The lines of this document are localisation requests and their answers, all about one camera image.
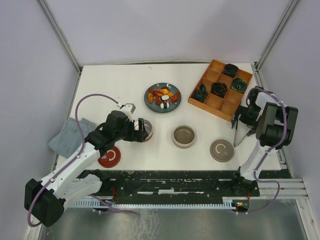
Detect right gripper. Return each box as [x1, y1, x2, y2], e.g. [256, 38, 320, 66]
[230, 103, 261, 136]

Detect metal tongs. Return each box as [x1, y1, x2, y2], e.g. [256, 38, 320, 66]
[233, 119, 250, 147]

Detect red steel lunch bowl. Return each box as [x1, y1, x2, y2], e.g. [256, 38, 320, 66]
[134, 119, 153, 142]

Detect wooden compartment tray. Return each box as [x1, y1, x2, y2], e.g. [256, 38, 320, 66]
[188, 59, 253, 122]

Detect beige lunch box bowl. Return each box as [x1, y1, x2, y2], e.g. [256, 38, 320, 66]
[172, 125, 196, 149]

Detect blue ceramic food plate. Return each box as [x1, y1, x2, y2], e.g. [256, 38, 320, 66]
[143, 82, 182, 114]

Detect fried chicken piece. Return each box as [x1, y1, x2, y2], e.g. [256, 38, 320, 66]
[171, 91, 180, 103]

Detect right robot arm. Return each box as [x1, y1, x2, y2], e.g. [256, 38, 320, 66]
[229, 86, 299, 196]

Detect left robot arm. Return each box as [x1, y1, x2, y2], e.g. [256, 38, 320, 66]
[24, 110, 149, 227]

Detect beige lunch box lid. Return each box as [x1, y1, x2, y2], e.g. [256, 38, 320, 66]
[209, 139, 235, 163]

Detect red lunch box lid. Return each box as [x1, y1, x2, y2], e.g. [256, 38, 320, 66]
[97, 146, 121, 169]

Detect black white sushi roll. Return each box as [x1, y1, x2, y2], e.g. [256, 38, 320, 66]
[160, 101, 170, 109]

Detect green rolled napkin right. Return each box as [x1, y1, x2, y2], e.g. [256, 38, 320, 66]
[230, 77, 248, 94]

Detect white rice ball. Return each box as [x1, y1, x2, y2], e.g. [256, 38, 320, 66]
[161, 95, 170, 101]

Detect orange black rolled napkin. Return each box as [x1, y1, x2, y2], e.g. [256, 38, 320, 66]
[210, 82, 228, 98]

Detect yellow food cube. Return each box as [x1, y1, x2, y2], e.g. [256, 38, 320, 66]
[167, 91, 174, 98]

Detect blue rolled napkin left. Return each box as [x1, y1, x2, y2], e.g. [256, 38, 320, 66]
[191, 83, 208, 103]

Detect dark rolled napkin top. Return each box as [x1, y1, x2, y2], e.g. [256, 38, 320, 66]
[222, 63, 239, 78]

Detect light blue cloth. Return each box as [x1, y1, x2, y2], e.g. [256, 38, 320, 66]
[47, 117, 82, 159]

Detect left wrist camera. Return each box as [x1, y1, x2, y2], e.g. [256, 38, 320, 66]
[117, 103, 136, 122]

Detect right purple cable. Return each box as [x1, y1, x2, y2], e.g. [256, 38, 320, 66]
[234, 89, 288, 215]

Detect purple cable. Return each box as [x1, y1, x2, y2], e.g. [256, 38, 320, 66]
[26, 93, 125, 227]
[234, 89, 288, 215]

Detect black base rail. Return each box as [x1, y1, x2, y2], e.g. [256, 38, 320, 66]
[76, 169, 260, 202]

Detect right aluminium frame post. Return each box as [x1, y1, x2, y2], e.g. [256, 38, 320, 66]
[255, 0, 301, 72]

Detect aluminium frame post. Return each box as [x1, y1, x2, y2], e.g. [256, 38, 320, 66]
[255, 0, 301, 72]
[35, 0, 82, 73]

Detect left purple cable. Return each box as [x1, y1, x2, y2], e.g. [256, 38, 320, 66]
[26, 93, 125, 227]

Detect white cable duct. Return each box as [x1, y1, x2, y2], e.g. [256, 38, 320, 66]
[72, 196, 241, 209]

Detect left aluminium frame post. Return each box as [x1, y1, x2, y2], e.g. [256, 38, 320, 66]
[35, 0, 82, 73]

